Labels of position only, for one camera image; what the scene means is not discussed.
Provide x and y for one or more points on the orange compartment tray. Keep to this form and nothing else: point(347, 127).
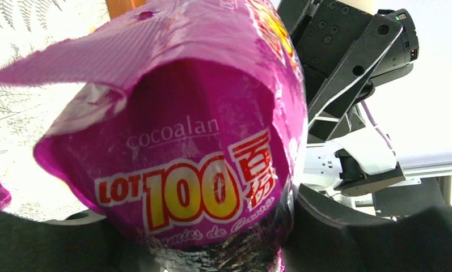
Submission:
point(118, 7)

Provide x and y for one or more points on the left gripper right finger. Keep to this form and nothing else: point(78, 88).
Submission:
point(328, 236)

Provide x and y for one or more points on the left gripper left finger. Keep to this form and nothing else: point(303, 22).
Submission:
point(84, 241)

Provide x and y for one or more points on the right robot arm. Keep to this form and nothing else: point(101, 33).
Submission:
point(358, 158)

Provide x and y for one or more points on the floral table cloth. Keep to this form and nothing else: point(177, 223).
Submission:
point(27, 112)

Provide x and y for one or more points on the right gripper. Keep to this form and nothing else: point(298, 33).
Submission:
point(340, 47)

